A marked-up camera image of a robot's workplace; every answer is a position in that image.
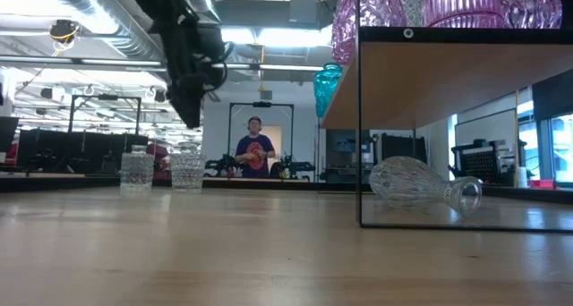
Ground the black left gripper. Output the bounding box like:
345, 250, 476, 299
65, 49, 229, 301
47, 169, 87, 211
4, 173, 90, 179
166, 17, 230, 129

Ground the teal textured glass vase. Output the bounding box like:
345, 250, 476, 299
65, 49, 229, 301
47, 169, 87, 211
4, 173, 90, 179
312, 62, 345, 119

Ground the pink tall diamond-cut vase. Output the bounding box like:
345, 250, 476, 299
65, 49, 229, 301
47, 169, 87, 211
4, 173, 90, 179
330, 0, 404, 66

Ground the clear fluted glass vase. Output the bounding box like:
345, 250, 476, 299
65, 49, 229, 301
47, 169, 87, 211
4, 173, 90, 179
368, 155, 483, 218

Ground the wooden shelf black metal frame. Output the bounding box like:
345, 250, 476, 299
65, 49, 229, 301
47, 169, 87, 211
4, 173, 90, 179
320, 0, 573, 234

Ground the pink wide glass vase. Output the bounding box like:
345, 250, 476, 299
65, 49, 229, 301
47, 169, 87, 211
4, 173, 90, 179
423, 0, 507, 29

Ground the red background object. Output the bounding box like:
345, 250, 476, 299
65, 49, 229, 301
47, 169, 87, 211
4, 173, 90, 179
154, 143, 171, 181

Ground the clear diamond-cut glass jar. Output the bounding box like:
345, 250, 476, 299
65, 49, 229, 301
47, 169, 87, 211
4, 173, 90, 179
168, 140, 208, 191

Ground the person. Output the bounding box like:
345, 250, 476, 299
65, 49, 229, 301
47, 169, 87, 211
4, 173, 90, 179
233, 115, 278, 180

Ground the clear necked glass jar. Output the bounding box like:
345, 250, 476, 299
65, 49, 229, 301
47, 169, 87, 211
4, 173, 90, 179
119, 144, 156, 198

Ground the linear ceiling light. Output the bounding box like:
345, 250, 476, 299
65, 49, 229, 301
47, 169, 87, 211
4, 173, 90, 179
0, 55, 326, 73

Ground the bright ceiling light panel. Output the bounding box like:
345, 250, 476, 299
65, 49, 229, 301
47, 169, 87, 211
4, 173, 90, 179
218, 23, 335, 48

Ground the black round ceiling sensor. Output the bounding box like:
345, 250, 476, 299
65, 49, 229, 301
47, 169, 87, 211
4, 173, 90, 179
47, 18, 81, 46

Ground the grey ceiling box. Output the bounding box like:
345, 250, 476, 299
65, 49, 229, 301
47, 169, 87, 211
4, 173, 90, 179
288, 0, 335, 30

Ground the black cabinet machine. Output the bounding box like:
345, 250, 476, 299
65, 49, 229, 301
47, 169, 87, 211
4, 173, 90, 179
325, 129, 381, 184

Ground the black panel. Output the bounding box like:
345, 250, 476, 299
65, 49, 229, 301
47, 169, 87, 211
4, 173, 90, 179
380, 133, 426, 164

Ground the black pegboard rack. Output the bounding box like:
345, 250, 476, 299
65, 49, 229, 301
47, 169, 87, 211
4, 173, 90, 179
449, 139, 516, 187

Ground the bright window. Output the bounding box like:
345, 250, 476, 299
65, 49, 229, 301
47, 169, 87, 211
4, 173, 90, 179
517, 113, 573, 184

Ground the silver ventilation duct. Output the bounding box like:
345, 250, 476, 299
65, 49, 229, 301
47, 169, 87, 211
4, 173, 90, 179
35, 0, 211, 106

